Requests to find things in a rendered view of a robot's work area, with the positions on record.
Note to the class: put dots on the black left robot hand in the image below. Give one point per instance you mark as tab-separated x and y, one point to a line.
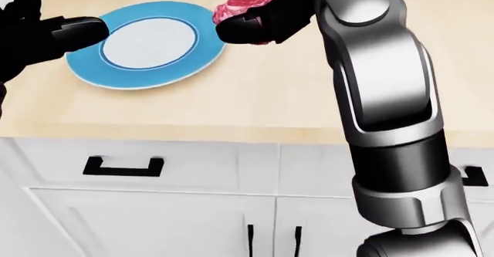
46	34

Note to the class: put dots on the blue rimmed white plate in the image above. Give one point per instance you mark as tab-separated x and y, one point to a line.
148	47

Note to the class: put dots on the white cabinet drawer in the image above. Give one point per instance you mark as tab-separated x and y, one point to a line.
127	164
320	167

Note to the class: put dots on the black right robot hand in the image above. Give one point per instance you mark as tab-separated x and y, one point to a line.
266	25

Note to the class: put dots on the white cabinet door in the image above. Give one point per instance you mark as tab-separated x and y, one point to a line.
146	225
320	228

